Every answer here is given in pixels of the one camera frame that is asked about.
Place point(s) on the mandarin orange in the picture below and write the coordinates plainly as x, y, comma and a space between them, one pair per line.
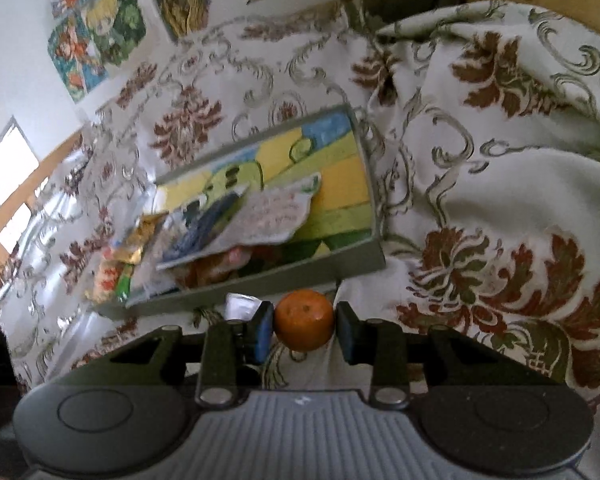
305, 320

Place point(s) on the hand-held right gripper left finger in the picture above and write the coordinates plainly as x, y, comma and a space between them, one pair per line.
262, 332

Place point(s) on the white snack packet green print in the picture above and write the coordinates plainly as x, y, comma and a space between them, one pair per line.
275, 212

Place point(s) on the gold wrapper snack packet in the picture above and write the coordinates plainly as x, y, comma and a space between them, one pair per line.
140, 240

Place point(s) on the small silver wrapper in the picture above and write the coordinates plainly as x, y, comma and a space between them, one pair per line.
240, 305

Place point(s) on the window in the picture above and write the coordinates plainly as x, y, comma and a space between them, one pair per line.
10, 155

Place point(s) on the grey tray with cartoon picture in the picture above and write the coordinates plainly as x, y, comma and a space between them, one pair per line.
340, 185

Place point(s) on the dark blue snack packet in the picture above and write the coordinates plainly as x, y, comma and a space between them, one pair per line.
200, 235

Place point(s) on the orange snack packet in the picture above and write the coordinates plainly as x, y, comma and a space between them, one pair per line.
215, 267

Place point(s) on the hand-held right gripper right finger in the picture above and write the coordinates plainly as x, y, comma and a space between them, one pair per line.
345, 332

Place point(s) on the green snack stick packet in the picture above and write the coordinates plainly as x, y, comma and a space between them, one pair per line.
124, 285

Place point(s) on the group of wall posters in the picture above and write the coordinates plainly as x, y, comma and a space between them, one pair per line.
105, 25

